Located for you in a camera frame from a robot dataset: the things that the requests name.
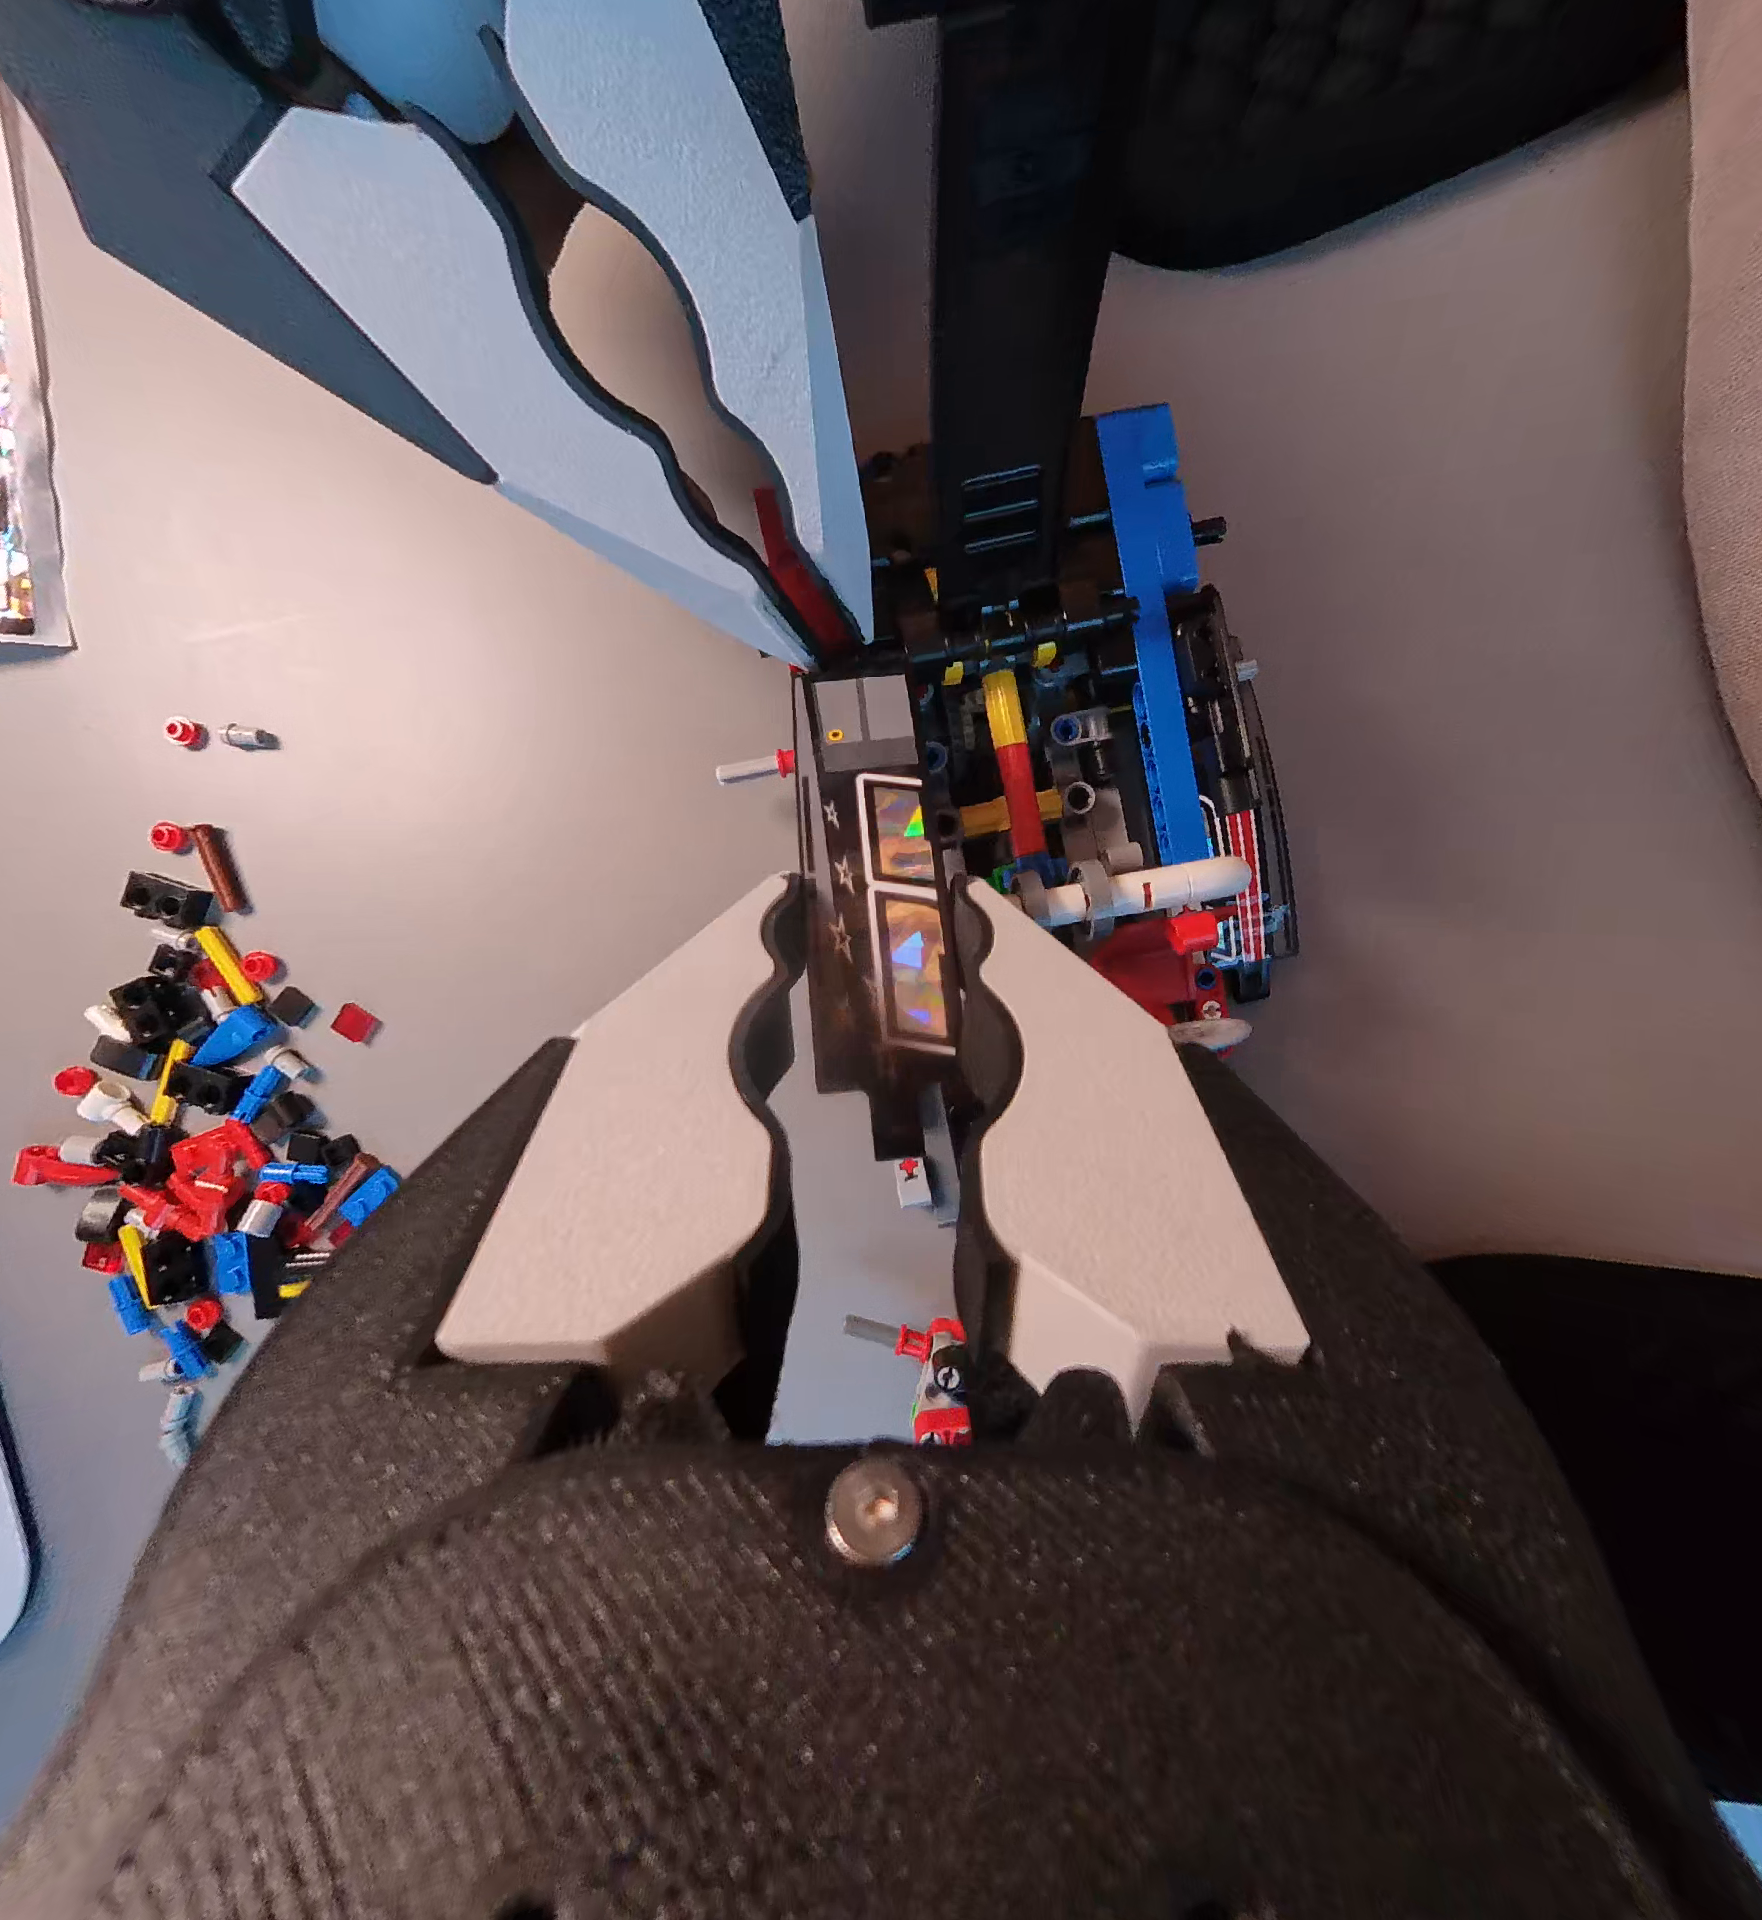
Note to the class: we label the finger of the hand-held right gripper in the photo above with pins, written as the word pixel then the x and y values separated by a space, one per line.
pixel 730 224
pixel 433 302

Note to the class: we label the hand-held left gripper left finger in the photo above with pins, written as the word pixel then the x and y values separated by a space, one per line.
pixel 611 1201

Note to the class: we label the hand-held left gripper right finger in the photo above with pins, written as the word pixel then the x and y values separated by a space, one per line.
pixel 1135 1201

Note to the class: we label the holographic window curved lego panel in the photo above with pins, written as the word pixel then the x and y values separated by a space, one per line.
pixel 881 917

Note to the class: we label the lego race car model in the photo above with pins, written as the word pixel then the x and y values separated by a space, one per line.
pixel 1062 720

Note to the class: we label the small red lego tile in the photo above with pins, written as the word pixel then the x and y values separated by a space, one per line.
pixel 357 1023

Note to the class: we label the pile of mixed lego pieces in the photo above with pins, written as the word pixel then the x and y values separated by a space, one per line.
pixel 192 1170

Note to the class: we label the grey lego connector pin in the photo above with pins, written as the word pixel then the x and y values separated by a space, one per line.
pixel 247 736

